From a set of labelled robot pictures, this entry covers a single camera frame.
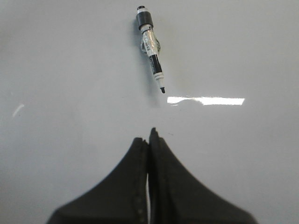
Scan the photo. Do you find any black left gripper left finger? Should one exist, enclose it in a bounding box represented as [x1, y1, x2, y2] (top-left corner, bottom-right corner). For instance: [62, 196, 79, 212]
[47, 138, 149, 224]

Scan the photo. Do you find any black dry-erase marker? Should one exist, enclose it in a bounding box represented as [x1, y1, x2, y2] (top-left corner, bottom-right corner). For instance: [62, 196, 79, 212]
[136, 6, 165, 94]

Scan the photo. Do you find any white whiteboard with aluminium frame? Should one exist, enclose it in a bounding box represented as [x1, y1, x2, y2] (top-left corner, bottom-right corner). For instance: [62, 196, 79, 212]
[0, 0, 299, 224]

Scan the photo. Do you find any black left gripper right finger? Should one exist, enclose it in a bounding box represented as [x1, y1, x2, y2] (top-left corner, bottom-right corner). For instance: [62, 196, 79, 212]
[148, 128, 257, 224]

